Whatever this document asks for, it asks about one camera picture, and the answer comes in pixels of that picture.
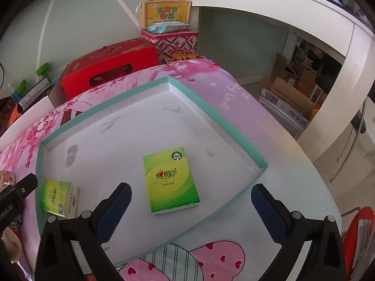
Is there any large red gift box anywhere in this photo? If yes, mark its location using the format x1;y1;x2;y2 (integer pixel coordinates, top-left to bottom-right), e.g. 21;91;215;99
61;38;158;100

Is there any blue wipes packet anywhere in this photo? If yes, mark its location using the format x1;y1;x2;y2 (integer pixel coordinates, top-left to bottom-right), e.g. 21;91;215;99
146;21;191;34

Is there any white curved desk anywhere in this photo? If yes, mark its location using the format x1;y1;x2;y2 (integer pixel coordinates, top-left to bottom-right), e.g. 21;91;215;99
190;0;374;161

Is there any green dumbbell left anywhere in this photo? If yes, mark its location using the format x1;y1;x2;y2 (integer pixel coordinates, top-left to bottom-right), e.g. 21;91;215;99
15;79;29;96

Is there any white storage box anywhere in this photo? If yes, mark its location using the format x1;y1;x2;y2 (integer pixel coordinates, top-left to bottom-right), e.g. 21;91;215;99
0;96;55;152

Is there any teal white shallow box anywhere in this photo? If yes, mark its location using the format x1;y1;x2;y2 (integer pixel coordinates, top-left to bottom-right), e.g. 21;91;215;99
36;77;268;265

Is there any blue water bottle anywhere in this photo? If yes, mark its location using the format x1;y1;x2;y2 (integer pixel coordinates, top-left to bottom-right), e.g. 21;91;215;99
8;83;23;104

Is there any cartoon printed bed sheet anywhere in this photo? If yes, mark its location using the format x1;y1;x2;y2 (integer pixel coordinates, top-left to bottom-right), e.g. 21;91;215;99
1;59;342;280

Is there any cardboard milk carton box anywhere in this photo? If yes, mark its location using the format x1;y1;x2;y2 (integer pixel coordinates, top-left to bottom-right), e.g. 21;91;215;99
258;76;314;140

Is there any pink lace scrunchie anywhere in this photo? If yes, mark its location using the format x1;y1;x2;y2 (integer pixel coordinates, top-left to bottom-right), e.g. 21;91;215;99
0;170;16;190

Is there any green dumbbell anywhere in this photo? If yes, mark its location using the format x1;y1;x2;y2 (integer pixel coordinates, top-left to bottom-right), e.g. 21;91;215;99
36;62;51;82
15;79;29;96

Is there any green dumbbell right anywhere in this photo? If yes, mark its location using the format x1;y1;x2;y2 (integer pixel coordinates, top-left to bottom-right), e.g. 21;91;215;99
36;62;51;82

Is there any teal toy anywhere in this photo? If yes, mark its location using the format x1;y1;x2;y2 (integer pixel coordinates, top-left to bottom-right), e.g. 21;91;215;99
51;75;60;86

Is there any orange cardboard box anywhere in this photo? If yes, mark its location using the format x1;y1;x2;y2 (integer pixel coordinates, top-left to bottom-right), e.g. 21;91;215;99
6;105;23;128

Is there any red white patterned box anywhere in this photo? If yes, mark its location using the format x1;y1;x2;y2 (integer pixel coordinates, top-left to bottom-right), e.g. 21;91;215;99
140;29;199;64

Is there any person's left hand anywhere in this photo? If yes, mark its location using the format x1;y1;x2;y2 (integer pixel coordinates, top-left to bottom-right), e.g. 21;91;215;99
1;227;23;263

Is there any small green tissue pack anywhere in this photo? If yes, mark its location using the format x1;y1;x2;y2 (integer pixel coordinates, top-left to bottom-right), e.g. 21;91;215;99
41;180;79;219

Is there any yellow gift carry box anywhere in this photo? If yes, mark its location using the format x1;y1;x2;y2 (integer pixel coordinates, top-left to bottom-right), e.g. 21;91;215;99
136;0;192;29

